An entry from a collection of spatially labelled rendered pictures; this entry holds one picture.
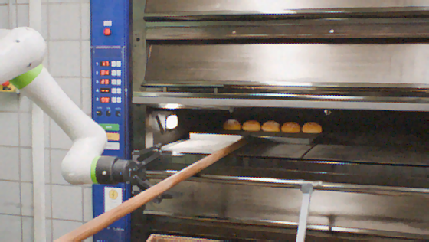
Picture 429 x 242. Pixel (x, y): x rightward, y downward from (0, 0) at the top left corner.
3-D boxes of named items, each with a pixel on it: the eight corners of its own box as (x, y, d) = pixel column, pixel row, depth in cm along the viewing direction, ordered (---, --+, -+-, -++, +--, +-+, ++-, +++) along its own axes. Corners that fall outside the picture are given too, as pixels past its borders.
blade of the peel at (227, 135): (309, 144, 287) (309, 138, 286) (189, 139, 304) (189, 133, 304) (318, 135, 320) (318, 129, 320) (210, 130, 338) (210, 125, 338)
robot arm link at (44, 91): (10, 93, 206) (34, 83, 199) (24, 70, 213) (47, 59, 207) (83, 166, 223) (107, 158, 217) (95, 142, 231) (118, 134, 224)
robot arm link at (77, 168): (62, 191, 215) (50, 169, 207) (75, 162, 223) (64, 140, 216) (100, 194, 210) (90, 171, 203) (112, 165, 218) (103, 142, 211)
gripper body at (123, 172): (122, 156, 211) (149, 158, 208) (122, 181, 212) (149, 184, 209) (112, 159, 204) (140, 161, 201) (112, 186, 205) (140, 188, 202)
